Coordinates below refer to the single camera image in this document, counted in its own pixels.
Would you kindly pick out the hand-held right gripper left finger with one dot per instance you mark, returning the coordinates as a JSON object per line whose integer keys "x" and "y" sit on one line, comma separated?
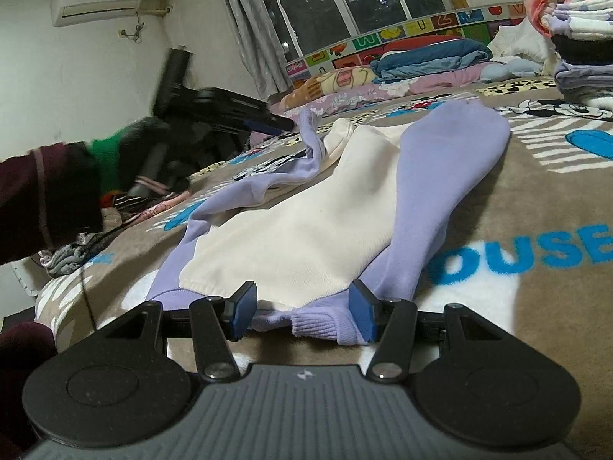
{"x": 242, "y": 309}

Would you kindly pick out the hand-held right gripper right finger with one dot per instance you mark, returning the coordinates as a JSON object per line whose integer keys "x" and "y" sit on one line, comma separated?
{"x": 361, "y": 311}

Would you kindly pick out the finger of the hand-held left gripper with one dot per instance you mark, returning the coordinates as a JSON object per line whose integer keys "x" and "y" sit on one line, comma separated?
{"x": 268, "y": 123}

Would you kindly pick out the purple and cream sweatshirt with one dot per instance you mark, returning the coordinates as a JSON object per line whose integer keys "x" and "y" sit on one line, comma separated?
{"x": 287, "y": 230}

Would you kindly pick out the person's left forearm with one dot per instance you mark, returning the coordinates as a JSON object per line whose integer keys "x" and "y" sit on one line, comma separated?
{"x": 48, "y": 201}

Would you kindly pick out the stack of folded clothes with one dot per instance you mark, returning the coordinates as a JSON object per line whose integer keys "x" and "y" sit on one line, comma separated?
{"x": 584, "y": 33}

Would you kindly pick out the person's left hand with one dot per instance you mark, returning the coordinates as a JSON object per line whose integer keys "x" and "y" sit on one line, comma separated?
{"x": 139, "y": 148}

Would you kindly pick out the tan patterned pillow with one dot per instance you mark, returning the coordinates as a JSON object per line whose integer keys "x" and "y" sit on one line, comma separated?
{"x": 330, "y": 81}

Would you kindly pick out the grey patterned curtain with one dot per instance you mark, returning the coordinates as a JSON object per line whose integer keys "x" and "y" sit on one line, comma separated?
{"x": 249, "y": 24}

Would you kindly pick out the colourful alphabet foam panel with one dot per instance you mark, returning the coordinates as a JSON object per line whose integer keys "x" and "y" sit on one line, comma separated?
{"x": 335, "y": 55}

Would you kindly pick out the pink patterned cloth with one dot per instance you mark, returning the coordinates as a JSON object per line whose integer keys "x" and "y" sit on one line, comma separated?
{"x": 158, "y": 206}

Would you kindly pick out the white air conditioner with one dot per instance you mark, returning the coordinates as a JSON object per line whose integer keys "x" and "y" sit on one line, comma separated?
{"x": 96, "y": 2}

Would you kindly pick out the lilac floral quilt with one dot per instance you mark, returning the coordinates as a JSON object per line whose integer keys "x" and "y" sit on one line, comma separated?
{"x": 431, "y": 84}

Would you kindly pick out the cartoon printed blanket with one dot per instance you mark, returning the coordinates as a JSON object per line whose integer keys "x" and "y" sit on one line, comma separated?
{"x": 503, "y": 211}

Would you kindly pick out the grey cloth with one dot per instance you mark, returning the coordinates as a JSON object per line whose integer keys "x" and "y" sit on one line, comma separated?
{"x": 76, "y": 254}

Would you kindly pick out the red pillow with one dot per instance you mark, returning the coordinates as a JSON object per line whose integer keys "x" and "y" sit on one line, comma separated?
{"x": 421, "y": 40}

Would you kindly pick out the blue folded quilt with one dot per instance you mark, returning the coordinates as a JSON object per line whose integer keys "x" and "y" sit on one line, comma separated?
{"x": 431, "y": 57}

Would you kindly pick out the white cloth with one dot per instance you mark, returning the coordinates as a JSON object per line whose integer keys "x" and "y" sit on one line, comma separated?
{"x": 522, "y": 40}

